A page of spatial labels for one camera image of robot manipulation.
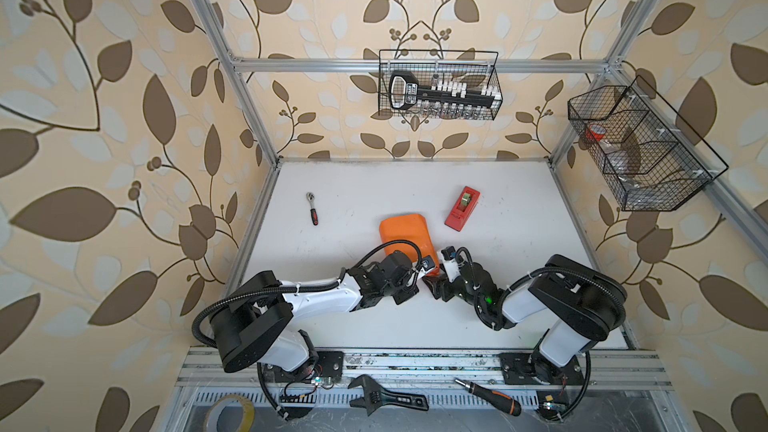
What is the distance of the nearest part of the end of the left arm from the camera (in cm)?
62

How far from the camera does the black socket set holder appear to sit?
32.6 inches

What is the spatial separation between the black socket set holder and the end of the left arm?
0.46 metres
